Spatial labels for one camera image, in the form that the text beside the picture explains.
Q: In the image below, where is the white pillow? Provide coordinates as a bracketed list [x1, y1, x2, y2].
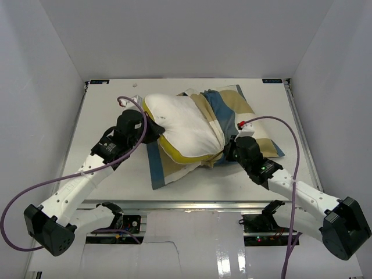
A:
[142, 94, 225, 164]

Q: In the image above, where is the checkered blue beige pillowcase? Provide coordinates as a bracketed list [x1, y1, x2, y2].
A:
[145, 84, 286, 191]

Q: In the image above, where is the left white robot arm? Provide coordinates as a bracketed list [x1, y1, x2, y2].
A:
[24, 109, 165, 256]

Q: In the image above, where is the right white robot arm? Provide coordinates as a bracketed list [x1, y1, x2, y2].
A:
[223, 136, 371, 260]

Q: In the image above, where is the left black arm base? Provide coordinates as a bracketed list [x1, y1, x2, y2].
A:
[92, 202, 141, 234]

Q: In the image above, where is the right blue corner label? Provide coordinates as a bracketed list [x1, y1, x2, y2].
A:
[262, 78, 282, 84]

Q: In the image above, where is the blue corner label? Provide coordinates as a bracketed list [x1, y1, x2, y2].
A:
[262, 78, 282, 84]
[88, 80, 110, 85]

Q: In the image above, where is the left blue corner label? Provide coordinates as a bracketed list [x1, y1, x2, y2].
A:
[88, 80, 110, 85]

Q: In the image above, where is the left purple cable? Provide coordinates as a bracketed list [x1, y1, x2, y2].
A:
[0, 96, 147, 251]

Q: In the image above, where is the purple cable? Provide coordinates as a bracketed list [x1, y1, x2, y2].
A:
[244, 116, 303, 279]
[0, 96, 147, 251]

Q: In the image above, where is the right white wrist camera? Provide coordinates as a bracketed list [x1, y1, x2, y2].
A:
[236, 121, 255, 139]

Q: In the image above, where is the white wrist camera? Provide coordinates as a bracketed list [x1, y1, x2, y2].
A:
[236, 121, 255, 139]
[117, 95, 143, 110]

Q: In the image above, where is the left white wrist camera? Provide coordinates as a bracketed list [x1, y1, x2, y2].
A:
[117, 95, 143, 110]

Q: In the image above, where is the aluminium frame rail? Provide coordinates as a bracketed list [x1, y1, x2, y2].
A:
[282, 78, 324, 192]

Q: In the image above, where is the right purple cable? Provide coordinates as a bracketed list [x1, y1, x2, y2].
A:
[244, 116, 303, 279]

